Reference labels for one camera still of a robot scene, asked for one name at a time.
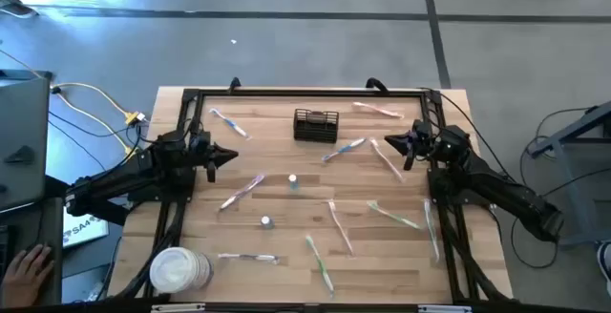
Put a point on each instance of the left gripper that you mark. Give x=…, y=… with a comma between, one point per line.
x=200, y=153

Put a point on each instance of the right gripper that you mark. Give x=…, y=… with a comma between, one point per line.
x=427, y=141

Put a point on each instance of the pink toothbrush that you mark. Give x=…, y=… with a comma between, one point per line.
x=377, y=110
x=385, y=159

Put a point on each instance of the blue toothbrush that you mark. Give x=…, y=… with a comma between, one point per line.
x=230, y=123
x=343, y=149

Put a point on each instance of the purple toothbrush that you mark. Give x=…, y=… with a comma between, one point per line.
x=242, y=192

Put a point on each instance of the green toothbrush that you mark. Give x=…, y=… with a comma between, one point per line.
x=319, y=264
x=393, y=215
x=431, y=229

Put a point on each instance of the teal mouthwash bottle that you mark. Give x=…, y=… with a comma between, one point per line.
x=293, y=181
x=267, y=222

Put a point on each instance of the orange toothbrush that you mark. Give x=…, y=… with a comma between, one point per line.
x=340, y=227

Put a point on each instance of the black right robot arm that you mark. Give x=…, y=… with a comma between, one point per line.
x=501, y=189

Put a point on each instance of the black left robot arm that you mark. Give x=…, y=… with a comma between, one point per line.
x=119, y=179

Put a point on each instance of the dark wrapped toothbrush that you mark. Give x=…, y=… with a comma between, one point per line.
x=248, y=257

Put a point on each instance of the white paper sign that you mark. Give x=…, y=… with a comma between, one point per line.
x=86, y=229

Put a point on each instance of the blue-grey metal cart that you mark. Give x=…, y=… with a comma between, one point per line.
x=568, y=129

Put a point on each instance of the dark grey desk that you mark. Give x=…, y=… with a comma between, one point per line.
x=55, y=227

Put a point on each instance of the grey laptop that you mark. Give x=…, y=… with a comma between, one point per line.
x=24, y=136

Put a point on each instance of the person's hand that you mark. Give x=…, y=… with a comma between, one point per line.
x=24, y=279

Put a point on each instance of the black aluminium table frame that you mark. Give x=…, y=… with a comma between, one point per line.
x=310, y=92

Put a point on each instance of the silver metal bracket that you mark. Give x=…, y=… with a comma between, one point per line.
x=444, y=309
x=177, y=307

